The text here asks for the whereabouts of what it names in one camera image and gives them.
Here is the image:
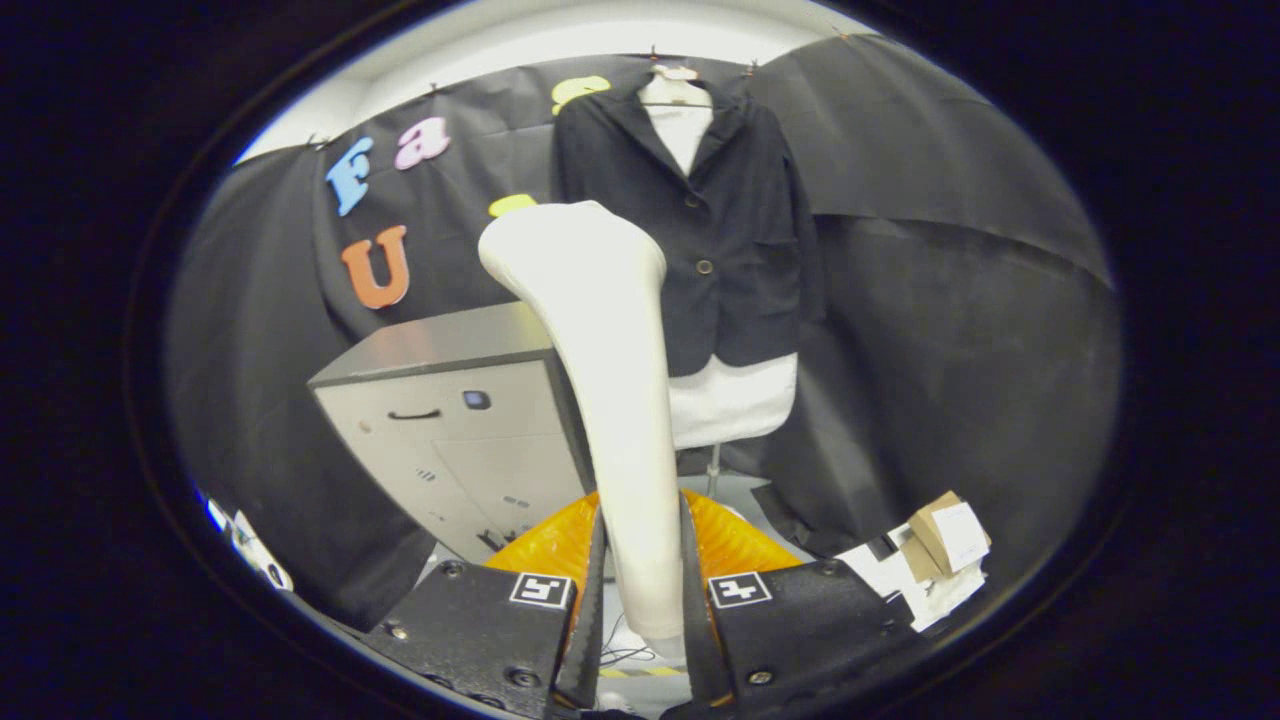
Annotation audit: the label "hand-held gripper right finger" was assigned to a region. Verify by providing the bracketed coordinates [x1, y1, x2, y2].
[680, 490, 921, 720]

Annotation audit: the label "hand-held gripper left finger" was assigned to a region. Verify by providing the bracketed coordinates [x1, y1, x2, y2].
[365, 490, 608, 720]

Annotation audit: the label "white garment steamer head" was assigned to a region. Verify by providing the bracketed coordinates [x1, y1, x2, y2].
[477, 200, 691, 641]

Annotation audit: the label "black jacket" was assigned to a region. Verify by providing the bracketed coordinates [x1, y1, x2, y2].
[550, 75, 826, 379]

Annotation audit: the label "white padded garment form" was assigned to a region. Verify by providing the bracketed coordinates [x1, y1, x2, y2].
[645, 100, 801, 451]

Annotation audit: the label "white paper sheets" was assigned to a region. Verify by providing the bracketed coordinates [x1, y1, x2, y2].
[835, 540, 986, 633]

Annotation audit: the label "grey drawer cabinet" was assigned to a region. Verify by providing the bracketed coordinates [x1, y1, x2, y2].
[307, 302, 601, 566]

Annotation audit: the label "cardboard box with white label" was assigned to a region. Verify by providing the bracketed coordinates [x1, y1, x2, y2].
[905, 490, 993, 583]

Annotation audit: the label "white plastic device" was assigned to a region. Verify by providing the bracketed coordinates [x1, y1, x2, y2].
[205, 495, 294, 593]

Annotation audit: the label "black backdrop cloth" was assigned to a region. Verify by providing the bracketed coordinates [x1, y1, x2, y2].
[165, 35, 1121, 631]

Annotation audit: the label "white plastic hanger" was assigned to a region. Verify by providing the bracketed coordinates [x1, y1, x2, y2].
[638, 63, 716, 109]

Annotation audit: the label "black floor cables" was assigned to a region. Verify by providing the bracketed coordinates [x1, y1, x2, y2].
[600, 615, 661, 669]

